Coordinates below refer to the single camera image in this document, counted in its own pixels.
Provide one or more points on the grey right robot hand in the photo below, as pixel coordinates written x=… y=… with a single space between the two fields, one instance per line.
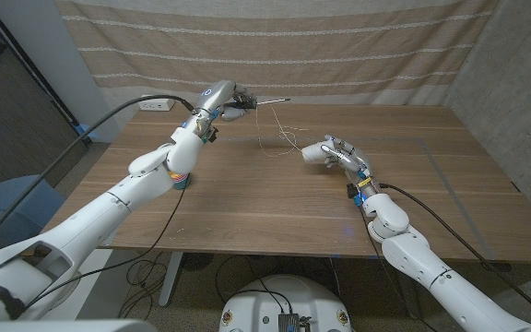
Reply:
x=353 y=159

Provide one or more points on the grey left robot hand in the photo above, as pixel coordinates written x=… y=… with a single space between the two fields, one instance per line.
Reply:
x=221 y=97

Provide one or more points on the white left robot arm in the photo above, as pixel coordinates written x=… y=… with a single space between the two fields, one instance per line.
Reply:
x=86 y=230

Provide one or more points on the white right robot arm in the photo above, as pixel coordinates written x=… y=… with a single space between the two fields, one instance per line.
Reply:
x=431 y=272

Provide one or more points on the white power strip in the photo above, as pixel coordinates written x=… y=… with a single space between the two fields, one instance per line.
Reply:
x=157 y=106

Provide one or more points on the beige striped backdrop cloth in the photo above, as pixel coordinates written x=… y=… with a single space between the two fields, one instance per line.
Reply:
x=265 y=46

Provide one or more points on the black round floor object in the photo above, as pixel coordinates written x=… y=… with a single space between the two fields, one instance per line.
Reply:
x=197 y=262

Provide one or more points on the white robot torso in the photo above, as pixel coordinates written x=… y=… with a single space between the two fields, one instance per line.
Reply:
x=265 y=309

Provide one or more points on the black door frame strip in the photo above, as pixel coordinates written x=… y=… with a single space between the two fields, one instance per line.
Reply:
x=67 y=113

